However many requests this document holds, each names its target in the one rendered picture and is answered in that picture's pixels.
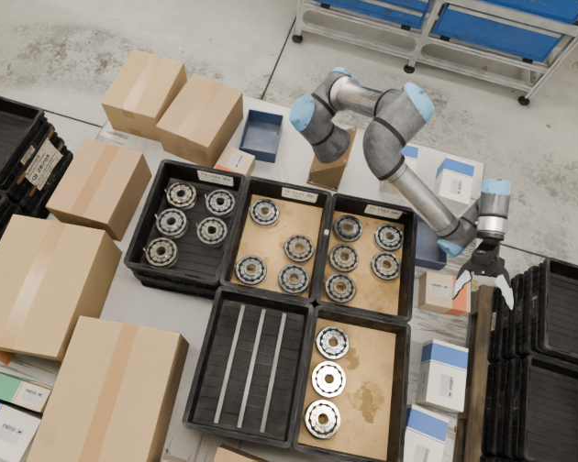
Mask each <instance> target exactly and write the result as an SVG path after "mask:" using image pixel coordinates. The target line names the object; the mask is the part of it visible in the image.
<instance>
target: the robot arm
mask: <svg viewBox="0 0 578 462"><path fill-rule="evenodd" d="M349 110H351V111H353V112H356V113H358V114H361V115H364V116H368V117H369V118H372V121H371V123H370V124H369V125H368V126H367V127H366V129H365V131H364V134H363V139H362V148H363V154H364V158H365V160H366V162H367V165H368V167H369V169H370V170H371V172H372V174H373V175H374V176H375V177H376V178H377V179H378V180H379V181H380V182H386V183H387V184H388V185H389V186H390V187H391V188H392V189H393V190H394V191H395V192H396V193H397V194H398V195H399V196H400V197H401V198H402V199H403V200H404V201H405V202H406V203H407V204H408V205H409V206H410V207H411V208H412V209H413V210H414V211H415V212H416V213H417V214H418V215H419V216H420V217H421V218H422V219H423V220H424V221H425V222H426V223H427V224H428V225H429V226H430V227H431V228H432V229H433V230H434V231H435V232H436V233H437V234H438V236H439V240H438V241H437V244H438V246H439V247H440V248H441V249H442V250H443V251H444V252H446V253H447V254H448V255H450V256H452V257H457V256H458V255H459V254H461V253H462V252H463V250H464V249H466V248H467V247H468V246H469V245H470V244H471V243H472V241H473V240H474V239H475V238H476V237H477V238H480V239H482V240H483V241H482V242H481V243H480V245H479V246H478V247H477V248H476V249H475V250H474V252H473V253H472V257H471V258H470V259H469V260H468V261H467V262H466V263H465V264H463V265H462V266H461V268H460V270H459V273H458V276H457V278H456V281H455V283H454V286H453V289H452V294H451V299H452V300H454V299H455V298H456V297H457V296H458V294H459V292H460V291H461V290H462V289H463V287H464V285H465V284H466V283H468V282H470V281H471V280H472V271H474V274H473V275H476V276H479V275H480V276H488V277H489V278H491V277H493V278H496V280H495V284H496V286H497V287H498V288H500V289H501V291H502V295H503V296H504V297H505V299H506V304H507V306H508V307H509V309H510V310H513V304H514V299H513V292H512V288H511V284H510V276H509V273H508V271H507V269H506V268H505V259H503V258H501V257H499V251H500V244H501V241H504V240H505V236H504V235H505V234H506V227H507V217H508V209H509V202H510V195H511V183H510V182H509V181H506V180H502V179H488V180H485V181H484V182H483V185H482V189H481V196H480V197H479V198H478V199H477V200H476V201H475V202H474V203H473V204H472V206H471V207H470V208H469V209H468V210H467V211H466V212H465V213H464V214H463V215H462V216H461V217H460V218H459V219H458V218H457V217H456V216H455V215H454V214H453V213H452V212H451V210H450V209H449V208H448V207H447V206H446V205H445V204H444V203H443V202H442V201H441V200H440V199H439V198H438V197H437V195H436V194H435V193H434V192H432V191H431V190H430V189H429V188H428V187H427V185H426V184H425V183H424V182H422V180H421V179H420V178H419V177H418V176H417V175H416V174H415V173H414V172H413V171H412V170H411V169H410V168H409V167H408V166H407V165H406V157H405V156H404V155H403V154H402V153H401V150H402V148H403V147H404V146H405V145H406V144H407V143H408V142H409V141H410V140H411V139H412V138H413V137H414V136H415V135H416V133H417V132H418V131H419V130H420V129H421V128H422V127H423V126H424V125H425V124H427V123H428V120H429V119H430V118H431V117H432V116H433V115H434V113H435V107H434V105H433V104H432V102H431V100H430V99H429V98H428V96H427V95H426V94H425V93H424V92H423V91H422V90H421V89H420V88H419V87H418V86H416V85H415V84H413V83H411V82H408V83H406V84H405V85H403V87H402V88H401V90H399V89H389V90H386V91H381V90H377V89H373V88H371V87H367V86H364V85H360V83H359V81H358V79H357V78H356V77H355V75H354V74H353V73H351V72H350V71H347V69H345V68H342V67H337V68H335V69H333V70H332V71H331V72H330V73H329V74H328V75H327V77H326V78H325V79H324V80H323V81H322V83H321V84H320V85H319V86H318V87H317V88H316V89H315V91H314V92H312V93H311V94H310V95H309V94H305V95H303V96H302V97H300V98H298V99H297V100H296V101H295V103H294V104H293V106H292V108H291V110H290V114H289V120H290V122H291V124H292V125H293V126H294V128H295V130H296V131H298V132H299V133H300V134H301V135H302V136H303V137H304V138H305V140H306V141H307V142H308V143H309V144H310V145H311V147H312V149H313V151H314V153H315V156H316V158H317V159H318V160H319V161H320V162H322V163H330V162H333V161H335V160H337V159H339V158H340V157H341V156H342V155H343V154H344V153H345V152H346V150H347V149H348V147H349V145H350V135H349V134H348V132H347V131H346V130H345V129H343V128H340V127H339V126H336V125H335V124H334V123H333V122H332V121H331V119H332V118H333V117H334V116H335V115H336V113H337V112H338V111H342V112H345V111H349Z"/></svg>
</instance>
